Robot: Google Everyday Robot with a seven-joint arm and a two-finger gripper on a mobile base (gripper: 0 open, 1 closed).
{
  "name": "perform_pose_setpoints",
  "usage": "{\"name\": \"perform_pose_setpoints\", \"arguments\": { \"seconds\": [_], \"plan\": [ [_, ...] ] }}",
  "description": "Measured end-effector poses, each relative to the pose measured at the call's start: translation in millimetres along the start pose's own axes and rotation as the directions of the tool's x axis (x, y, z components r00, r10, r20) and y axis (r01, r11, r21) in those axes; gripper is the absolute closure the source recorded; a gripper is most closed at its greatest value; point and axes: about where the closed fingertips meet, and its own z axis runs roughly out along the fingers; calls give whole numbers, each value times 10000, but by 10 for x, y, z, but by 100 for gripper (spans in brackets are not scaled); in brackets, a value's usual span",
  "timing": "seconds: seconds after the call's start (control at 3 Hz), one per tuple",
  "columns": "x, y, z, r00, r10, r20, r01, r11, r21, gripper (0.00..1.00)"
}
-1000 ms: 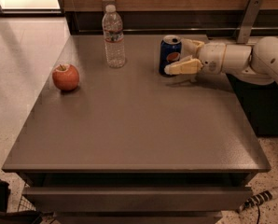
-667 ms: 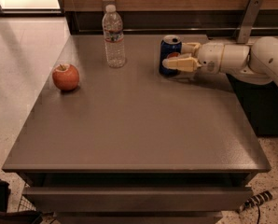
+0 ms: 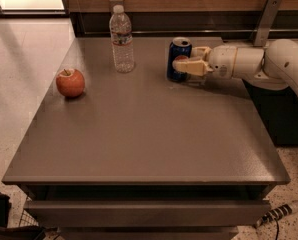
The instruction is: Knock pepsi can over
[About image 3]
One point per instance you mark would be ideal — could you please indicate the wire basket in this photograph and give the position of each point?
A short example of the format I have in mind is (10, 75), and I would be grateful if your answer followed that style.
(26, 219)

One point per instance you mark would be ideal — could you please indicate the blue pepsi can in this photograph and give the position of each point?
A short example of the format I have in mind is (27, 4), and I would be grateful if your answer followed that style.
(179, 49)

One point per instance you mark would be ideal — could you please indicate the clear plastic water bottle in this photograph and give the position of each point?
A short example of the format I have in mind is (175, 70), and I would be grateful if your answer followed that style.
(122, 40)

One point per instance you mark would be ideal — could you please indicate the grey cabinet drawer front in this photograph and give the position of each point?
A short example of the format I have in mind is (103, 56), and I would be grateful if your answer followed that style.
(146, 213)

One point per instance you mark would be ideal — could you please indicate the red apple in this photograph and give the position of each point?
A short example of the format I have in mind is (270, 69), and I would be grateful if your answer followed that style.
(70, 83)

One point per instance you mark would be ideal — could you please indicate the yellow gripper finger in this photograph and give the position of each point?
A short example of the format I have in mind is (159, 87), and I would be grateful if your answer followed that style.
(202, 51)
(197, 67)

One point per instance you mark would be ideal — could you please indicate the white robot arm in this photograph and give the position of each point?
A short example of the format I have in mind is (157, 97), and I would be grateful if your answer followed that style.
(272, 68)

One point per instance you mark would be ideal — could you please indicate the metal bracket right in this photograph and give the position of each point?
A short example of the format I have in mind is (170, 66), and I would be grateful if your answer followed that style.
(265, 22)

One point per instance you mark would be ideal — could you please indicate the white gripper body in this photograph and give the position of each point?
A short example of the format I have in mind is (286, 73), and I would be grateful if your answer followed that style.
(222, 61)

